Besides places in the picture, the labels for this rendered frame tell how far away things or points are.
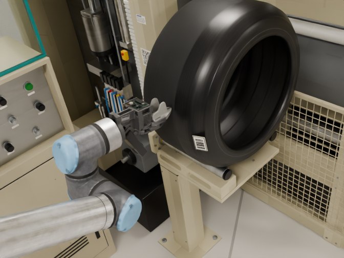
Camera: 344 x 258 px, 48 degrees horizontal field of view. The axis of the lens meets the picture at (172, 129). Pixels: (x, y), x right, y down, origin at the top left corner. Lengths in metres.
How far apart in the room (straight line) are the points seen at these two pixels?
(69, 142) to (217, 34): 0.51
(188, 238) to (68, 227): 1.41
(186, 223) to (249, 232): 0.45
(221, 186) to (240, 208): 1.07
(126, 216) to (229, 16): 0.64
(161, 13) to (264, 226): 1.47
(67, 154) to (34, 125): 0.77
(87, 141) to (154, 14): 0.60
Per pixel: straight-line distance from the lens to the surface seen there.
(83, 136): 1.01
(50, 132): 1.79
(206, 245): 2.34
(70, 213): 0.88
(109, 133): 1.03
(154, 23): 1.44
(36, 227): 0.82
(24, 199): 1.83
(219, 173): 1.43
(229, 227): 2.43
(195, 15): 1.25
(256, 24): 1.21
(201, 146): 1.21
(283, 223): 2.46
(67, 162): 0.99
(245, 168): 1.60
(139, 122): 1.08
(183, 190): 1.95
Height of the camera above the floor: 1.91
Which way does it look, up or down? 37 degrees down
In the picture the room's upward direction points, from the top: 9 degrees counter-clockwise
